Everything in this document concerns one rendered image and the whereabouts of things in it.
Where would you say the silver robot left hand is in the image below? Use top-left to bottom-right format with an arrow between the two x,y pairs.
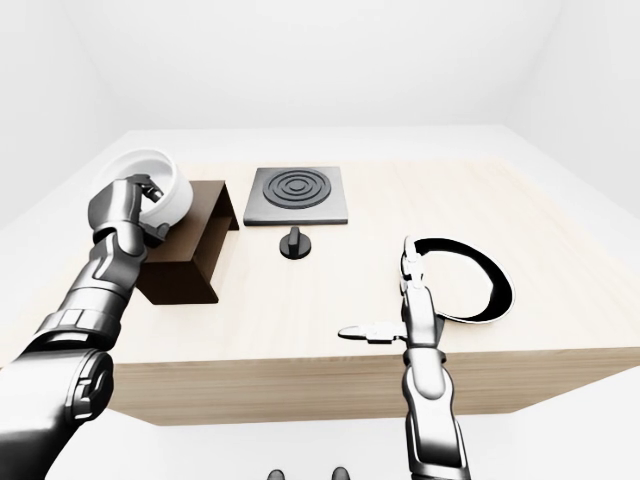
86,172 -> 172,250

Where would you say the silver robot right hand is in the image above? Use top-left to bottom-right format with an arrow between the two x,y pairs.
337,235 -> 448,355

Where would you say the white bowl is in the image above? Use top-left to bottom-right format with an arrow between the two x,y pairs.
94,146 -> 195,227

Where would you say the brown wooden cabinet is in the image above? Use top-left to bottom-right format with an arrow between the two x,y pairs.
133,179 -> 242,307

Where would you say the white plate with black rim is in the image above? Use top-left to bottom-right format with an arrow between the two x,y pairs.
405,235 -> 516,327

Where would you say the flat dark stove plate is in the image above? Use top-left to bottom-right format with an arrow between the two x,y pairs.
242,166 -> 350,228

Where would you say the round black knob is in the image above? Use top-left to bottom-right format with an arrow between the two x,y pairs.
279,225 -> 314,261

